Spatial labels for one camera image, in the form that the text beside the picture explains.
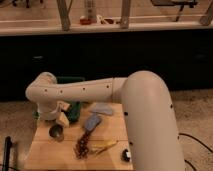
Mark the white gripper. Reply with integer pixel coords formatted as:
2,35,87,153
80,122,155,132
37,101,70,127

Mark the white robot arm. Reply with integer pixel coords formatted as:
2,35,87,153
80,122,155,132
25,71,185,171

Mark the metal cup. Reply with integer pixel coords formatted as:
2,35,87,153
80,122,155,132
49,124,64,142

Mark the yellow fork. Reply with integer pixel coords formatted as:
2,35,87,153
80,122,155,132
90,140,118,155

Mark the green plastic bin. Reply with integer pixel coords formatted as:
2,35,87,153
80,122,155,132
32,76,86,123

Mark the black stand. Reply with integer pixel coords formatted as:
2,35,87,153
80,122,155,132
2,136,12,171

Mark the grey cloth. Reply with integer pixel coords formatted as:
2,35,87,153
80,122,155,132
90,103,113,116

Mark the wooden board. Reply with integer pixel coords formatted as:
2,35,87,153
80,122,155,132
24,103,133,171

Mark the small black object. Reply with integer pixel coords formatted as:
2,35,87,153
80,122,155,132
121,149,131,162

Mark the red and white bottle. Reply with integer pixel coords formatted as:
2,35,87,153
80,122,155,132
80,0,97,25

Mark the grey spatula with wooden handle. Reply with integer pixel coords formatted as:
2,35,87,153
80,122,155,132
74,114,102,159

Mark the black cable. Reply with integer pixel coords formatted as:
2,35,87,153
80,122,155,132
179,132,213,171

